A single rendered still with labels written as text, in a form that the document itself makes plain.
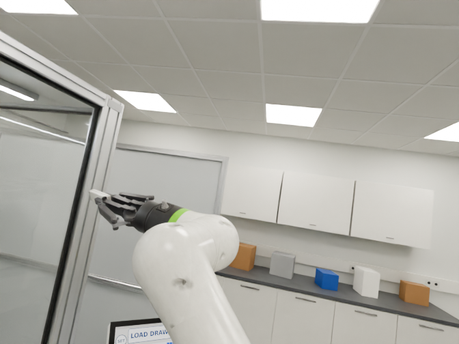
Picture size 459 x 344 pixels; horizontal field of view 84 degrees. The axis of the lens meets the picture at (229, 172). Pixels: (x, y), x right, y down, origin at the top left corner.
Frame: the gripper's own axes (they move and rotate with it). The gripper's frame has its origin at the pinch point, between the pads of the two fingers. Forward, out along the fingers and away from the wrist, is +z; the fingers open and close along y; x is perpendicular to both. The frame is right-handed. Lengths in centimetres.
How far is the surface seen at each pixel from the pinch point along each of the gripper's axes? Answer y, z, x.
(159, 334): -11, 0, 72
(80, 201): 1.3, 7.8, 2.9
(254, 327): -140, 7, 244
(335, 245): -274, -51, 204
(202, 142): -277, 165, 94
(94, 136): -8.5, 10.1, -12.7
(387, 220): -282, -101, 150
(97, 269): -40, 96, 111
